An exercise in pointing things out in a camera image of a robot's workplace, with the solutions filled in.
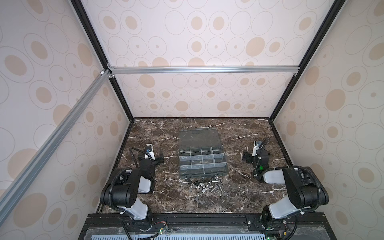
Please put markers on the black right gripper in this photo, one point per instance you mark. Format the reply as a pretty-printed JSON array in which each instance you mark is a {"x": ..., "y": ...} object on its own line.
[{"x": 250, "y": 156}]

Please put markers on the black right corner post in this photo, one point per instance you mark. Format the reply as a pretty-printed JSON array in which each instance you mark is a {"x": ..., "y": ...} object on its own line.
[{"x": 321, "y": 33}]

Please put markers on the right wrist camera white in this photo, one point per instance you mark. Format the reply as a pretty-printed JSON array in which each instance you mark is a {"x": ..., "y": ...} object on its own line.
[{"x": 257, "y": 145}]

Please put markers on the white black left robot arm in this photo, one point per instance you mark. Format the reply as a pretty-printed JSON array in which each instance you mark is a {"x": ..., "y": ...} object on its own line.
[{"x": 120, "y": 192}]

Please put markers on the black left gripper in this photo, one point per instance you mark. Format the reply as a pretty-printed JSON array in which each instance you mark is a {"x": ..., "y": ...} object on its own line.
[{"x": 154, "y": 160}]

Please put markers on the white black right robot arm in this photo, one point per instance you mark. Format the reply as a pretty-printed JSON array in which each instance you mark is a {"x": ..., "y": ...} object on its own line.
[{"x": 305, "y": 192}]

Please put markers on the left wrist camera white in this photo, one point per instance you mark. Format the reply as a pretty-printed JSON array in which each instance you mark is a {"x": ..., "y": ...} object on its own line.
[{"x": 149, "y": 152}]

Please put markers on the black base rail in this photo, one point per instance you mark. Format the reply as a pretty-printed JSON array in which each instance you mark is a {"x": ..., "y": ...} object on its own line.
[{"x": 254, "y": 226}]

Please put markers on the diagonal aluminium frame bar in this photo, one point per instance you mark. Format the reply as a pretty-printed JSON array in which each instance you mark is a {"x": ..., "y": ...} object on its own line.
[{"x": 23, "y": 181}]

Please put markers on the horizontal aluminium frame bar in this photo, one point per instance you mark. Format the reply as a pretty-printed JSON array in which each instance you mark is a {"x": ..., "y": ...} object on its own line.
[{"x": 205, "y": 70}]

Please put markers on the black corner post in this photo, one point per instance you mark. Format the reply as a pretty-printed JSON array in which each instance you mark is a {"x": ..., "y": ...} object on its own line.
[
  {"x": 91, "y": 34},
  {"x": 321, "y": 33}
]

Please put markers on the black left corner post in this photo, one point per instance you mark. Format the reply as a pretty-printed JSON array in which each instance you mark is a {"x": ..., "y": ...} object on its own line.
[{"x": 91, "y": 34}]

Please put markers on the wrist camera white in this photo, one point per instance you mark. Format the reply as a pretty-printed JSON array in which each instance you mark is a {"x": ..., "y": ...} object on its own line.
[
  {"x": 257, "y": 145},
  {"x": 149, "y": 152}
]

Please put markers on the clear plastic organizer box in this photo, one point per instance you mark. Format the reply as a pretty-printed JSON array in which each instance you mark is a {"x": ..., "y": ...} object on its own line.
[{"x": 201, "y": 154}]

